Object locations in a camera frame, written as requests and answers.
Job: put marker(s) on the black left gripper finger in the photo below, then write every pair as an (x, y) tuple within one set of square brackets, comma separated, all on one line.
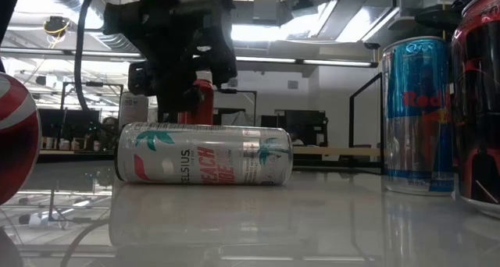
[(176, 105), (224, 60)]

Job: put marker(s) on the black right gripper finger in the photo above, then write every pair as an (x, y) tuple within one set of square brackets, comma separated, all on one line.
[(441, 17)]

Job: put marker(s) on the white Celsius peach can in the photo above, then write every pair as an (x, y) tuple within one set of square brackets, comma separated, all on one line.
[(203, 154)]

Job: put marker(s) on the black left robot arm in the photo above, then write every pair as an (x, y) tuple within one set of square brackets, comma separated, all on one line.
[(6, 9)]

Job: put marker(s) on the wooden shelf with black legs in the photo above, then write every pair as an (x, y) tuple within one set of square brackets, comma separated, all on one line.
[(336, 151)]

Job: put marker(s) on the long LED light bar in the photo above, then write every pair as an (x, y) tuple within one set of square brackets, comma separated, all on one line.
[(273, 59)]

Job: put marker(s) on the person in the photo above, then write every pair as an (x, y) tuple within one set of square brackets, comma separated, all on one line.
[(110, 126)]

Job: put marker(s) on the blue silver Red Bull can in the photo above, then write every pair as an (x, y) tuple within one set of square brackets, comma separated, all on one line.
[(418, 114)]

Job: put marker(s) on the black background cabinet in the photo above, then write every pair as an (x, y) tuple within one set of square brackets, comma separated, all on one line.
[(304, 122)]

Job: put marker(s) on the black background monitor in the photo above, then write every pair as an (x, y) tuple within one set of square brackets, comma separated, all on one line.
[(70, 126)]

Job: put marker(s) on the background wooden desk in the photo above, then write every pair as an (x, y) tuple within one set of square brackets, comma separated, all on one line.
[(78, 152)]

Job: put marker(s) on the red Coca-Cola can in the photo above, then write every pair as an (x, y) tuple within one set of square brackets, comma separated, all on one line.
[(17, 142)]

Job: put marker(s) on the black background station frame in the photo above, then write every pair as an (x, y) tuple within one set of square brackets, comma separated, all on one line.
[(242, 91), (97, 83)]

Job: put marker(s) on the silver spiral air duct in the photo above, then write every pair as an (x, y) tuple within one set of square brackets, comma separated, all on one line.
[(117, 40)]

